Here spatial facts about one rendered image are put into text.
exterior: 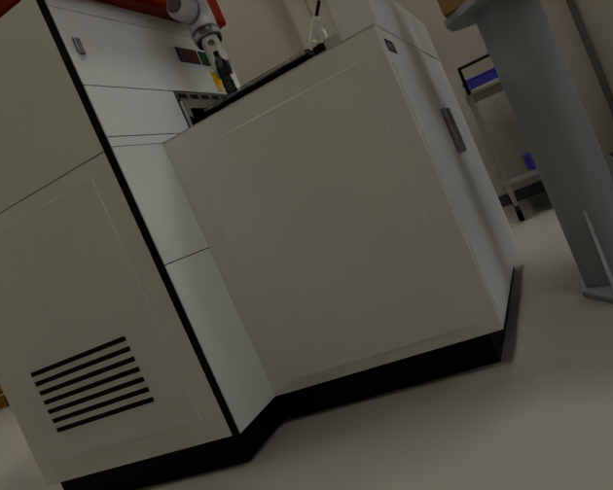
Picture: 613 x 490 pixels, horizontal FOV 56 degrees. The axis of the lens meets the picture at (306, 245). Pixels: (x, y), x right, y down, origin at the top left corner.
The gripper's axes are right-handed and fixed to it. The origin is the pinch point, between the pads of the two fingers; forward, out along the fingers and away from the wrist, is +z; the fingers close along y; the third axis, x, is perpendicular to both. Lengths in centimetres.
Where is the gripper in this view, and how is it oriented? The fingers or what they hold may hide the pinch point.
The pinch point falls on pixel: (230, 87)
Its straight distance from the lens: 176.4
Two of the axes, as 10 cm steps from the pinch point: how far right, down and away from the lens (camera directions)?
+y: -0.1, 1.1, 9.9
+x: -9.1, 4.0, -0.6
